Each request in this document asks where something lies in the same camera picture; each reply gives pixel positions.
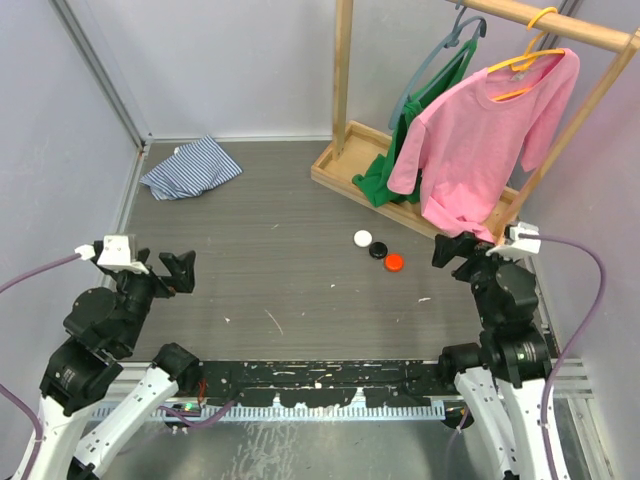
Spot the wooden clothes rack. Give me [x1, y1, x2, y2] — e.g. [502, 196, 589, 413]
[311, 1, 639, 238]

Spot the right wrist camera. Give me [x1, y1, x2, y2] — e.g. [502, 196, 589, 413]
[486, 222, 541, 261]

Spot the pink t-shirt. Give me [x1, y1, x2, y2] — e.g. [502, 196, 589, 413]
[387, 49, 580, 241]

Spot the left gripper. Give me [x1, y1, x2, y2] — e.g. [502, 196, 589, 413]
[113, 246, 195, 350]

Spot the grey hanger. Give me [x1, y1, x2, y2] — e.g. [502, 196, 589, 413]
[388, 4, 488, 130]

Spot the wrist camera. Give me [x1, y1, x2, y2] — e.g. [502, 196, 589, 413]
[97, 234, 149, 274]
[486, 222, 541, 261]

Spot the yellow hanger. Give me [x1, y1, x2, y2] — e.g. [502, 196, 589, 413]
[487, 7, 564, 102]

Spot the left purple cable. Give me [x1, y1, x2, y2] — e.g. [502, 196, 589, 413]
[0, 244, 239, 480]

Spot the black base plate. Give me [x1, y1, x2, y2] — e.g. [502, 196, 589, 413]
[192, 360, 458, 408]

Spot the green garment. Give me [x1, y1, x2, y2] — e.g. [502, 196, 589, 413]
[352, 39, 478, 208]

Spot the orange earbud charging case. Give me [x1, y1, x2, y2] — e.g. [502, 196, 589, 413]
[384, 253, 405, 273]

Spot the white earbud charging case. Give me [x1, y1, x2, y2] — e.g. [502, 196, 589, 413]
[353, 229, 373, 248]

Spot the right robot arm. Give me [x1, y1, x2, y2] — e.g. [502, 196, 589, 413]
[432, 224, 570, 479]

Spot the white slotted cable duct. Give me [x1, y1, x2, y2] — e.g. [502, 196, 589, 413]
[94, 402, 446, 422]

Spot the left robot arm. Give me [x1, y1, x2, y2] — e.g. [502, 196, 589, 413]
[13, 241, 200, 479]

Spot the blue striped cloth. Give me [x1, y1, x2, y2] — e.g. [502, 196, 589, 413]
[140, 135, 243, 201]

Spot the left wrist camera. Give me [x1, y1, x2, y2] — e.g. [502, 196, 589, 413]
[97, 234, 149, 274]

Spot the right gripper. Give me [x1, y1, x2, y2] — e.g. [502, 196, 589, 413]
[432, 228, 522, 325]

